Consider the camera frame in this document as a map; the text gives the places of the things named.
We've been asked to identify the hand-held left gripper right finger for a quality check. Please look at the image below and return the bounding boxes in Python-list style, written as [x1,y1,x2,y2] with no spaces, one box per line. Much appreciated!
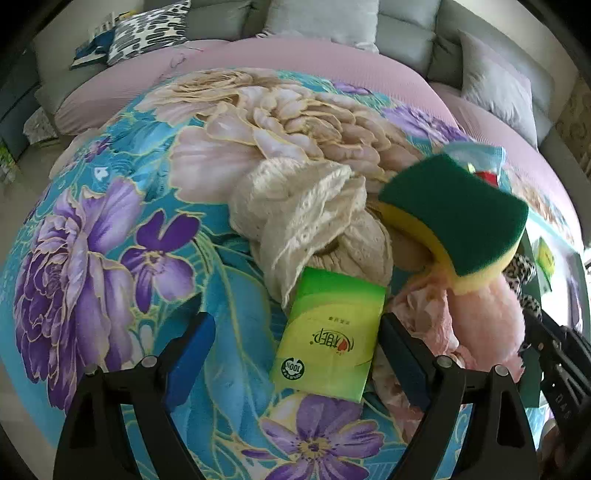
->
[378,312,541,480]

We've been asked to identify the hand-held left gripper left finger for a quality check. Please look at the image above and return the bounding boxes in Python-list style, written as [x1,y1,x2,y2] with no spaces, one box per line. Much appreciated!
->
[53,312,217,480]

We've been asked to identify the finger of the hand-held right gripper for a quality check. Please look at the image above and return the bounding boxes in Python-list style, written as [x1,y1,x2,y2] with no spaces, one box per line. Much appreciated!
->
[524,323,591,444]
[538,310,591,407]

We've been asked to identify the pink lace cloth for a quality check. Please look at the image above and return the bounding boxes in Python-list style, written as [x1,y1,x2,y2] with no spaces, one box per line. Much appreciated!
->
[372,281,467,444]

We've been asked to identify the green tissue packet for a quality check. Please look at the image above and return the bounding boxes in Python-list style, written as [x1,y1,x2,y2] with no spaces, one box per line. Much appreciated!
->
[270,267,387,403]

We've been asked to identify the teal cardboard box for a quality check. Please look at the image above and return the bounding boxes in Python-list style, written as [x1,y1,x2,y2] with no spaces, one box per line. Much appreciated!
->
[517,217,587,409]

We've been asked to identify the leopard print scrunchie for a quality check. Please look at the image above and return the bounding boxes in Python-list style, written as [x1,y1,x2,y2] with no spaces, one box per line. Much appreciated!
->
[501,256,543,317]

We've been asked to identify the green and yellow sponge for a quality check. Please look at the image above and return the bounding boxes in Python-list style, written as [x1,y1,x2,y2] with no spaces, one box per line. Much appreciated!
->
[378,153,529,294]

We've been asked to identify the cream knitted cloth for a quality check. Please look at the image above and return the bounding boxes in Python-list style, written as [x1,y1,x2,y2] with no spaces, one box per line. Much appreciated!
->
[228,157,393,308]

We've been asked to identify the small green packet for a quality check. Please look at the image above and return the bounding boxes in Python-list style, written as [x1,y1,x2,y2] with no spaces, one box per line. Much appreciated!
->
[532,237,556,292]

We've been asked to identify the floral printed blanket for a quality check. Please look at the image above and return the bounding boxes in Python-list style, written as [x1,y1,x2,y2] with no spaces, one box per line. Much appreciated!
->
[0,68,583,480]

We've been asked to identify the light blue cloth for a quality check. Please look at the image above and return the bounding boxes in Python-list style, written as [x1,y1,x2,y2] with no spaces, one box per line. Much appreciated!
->
[441,141,509,185]

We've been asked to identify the beige patterned curtain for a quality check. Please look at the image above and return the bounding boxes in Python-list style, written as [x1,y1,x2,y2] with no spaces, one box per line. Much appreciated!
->
[555,76,591,160]

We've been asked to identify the clear plastic bag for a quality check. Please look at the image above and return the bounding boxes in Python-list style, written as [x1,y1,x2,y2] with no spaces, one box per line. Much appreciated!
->
[23,108,60,149]

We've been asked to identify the lavender grey cushion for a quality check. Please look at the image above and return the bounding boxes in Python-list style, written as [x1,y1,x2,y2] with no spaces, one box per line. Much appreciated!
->
[458,30,539,149]

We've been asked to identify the dark cabinet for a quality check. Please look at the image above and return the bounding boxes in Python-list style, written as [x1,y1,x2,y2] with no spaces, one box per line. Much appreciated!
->
[0,46,41,160]

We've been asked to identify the pink bed sheet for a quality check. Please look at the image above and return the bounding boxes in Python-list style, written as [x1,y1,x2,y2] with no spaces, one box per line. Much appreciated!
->
[54,36,571,199]

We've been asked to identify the grey sofa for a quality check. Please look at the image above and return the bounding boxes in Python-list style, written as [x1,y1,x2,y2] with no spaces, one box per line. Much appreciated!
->
[32,0,591,167]

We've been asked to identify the black and white patterned cushion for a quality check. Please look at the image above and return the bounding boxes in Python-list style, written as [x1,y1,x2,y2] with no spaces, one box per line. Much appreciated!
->
[107,1,191,66]

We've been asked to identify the plain grey cushion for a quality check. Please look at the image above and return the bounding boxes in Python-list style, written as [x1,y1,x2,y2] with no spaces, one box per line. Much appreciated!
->
[257,0,380,53]

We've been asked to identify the white wall socket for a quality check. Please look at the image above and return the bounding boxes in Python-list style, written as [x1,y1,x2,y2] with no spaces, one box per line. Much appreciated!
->
[89,11,117,40]

